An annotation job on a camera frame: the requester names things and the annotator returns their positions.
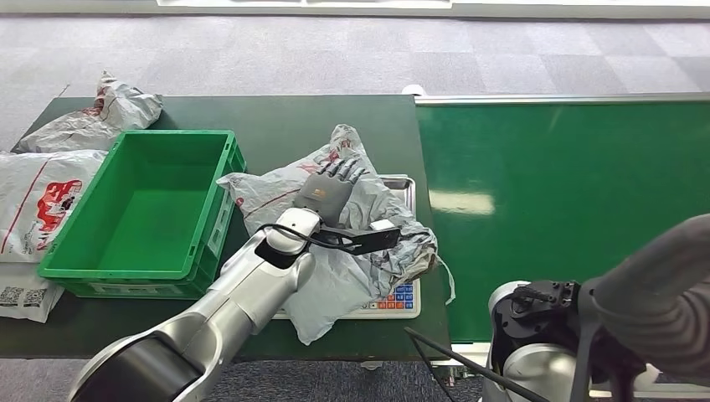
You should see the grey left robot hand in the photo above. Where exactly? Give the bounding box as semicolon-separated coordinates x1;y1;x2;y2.
292;157;369;229

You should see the grey plastic mailer package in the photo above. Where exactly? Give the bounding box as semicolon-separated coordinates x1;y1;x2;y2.
216;123;457;347

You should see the green conveyor belt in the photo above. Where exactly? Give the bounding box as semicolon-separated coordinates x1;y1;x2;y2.
415;100;710;345

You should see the crumpled grey mailer package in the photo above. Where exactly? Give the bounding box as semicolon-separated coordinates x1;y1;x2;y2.
12;70;165;154

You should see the dark green table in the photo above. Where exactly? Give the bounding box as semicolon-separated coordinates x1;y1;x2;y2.
0;94;452;363

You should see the white electronic scale with keypad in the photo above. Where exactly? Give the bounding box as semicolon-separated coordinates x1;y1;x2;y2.
273;277;422;322

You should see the green plastic crate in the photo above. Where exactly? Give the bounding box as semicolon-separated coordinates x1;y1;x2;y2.
36;129;248;302

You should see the white mailer with red print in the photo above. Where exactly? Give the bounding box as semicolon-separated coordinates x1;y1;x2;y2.
0;149;108;264

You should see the white mailer with QR codes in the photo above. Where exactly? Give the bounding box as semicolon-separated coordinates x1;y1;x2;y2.
0;261;65;325

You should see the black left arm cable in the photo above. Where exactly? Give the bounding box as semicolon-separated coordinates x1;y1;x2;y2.
255;223;347;252

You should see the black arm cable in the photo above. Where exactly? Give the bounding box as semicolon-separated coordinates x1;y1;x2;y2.
403;327;551;402
255;223;347;252

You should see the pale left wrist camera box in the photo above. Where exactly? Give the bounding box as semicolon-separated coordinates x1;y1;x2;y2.
318;218;402;257

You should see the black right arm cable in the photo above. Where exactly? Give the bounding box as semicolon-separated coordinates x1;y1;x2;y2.
403;327;551;402

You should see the aluminium conveyor frame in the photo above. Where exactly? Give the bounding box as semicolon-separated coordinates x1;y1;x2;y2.
414;91;710;402

